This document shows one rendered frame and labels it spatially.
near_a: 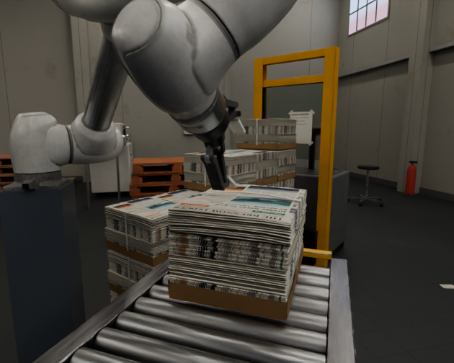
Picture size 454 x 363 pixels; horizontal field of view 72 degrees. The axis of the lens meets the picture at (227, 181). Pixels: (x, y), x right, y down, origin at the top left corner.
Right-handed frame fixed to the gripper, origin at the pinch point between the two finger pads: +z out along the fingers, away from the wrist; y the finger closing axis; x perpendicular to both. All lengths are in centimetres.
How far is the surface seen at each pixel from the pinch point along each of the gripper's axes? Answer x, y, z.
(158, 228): -50, 13, 59
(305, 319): 18.1, 33.1, 12.6
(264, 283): 9.3, 26.9, 5.9
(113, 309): -24.3, 38.1, 2.4
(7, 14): -650, -415, 290
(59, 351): -25, 45, -11
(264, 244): 9.0, 19.0, 1.8
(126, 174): -331, -109, 388
